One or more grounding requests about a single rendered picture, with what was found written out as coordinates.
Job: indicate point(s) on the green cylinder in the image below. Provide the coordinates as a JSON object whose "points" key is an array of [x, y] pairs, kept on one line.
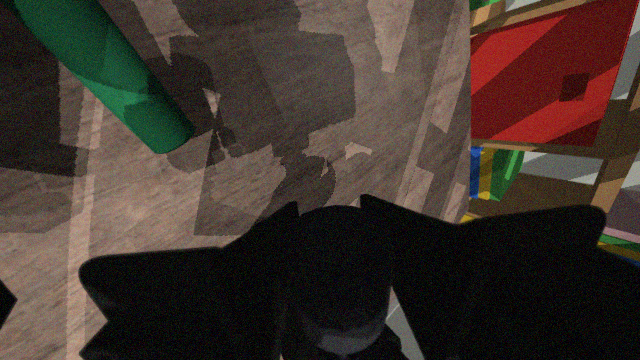
{"points": [[84, 38]]}

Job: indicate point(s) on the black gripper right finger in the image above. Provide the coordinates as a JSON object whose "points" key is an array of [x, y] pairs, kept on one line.
{"points": [[440, 268]]}

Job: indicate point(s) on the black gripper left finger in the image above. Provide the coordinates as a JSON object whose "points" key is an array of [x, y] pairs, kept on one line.
{"points": [[244, 283]]}

